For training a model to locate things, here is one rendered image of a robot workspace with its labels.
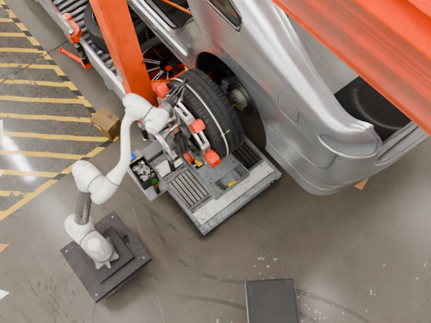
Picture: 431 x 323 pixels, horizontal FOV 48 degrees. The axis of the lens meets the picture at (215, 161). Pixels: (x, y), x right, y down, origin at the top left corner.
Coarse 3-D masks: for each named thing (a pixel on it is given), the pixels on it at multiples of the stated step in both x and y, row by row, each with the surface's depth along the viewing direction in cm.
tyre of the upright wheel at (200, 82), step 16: (176, 80) 332; (192, 80) 324; (208, 80) 322; (192, 96) 317; (208, 96) 318; (224, 96) 319; (208, 112) 316; (224, 112) 319; (208, 128) 317; (224, 128) 322; (240, 128) 328; (224, 144) 328; (240, 144) 343
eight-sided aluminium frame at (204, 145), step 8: (176, 112) 322; (184, 112) 323; (184, 120) 317; (192, 120) 318; (200, 136) 325; (192, 144) 365; (200, 144) 323; (208, 144) 325; (200, 152) 358; (200, 160) 349
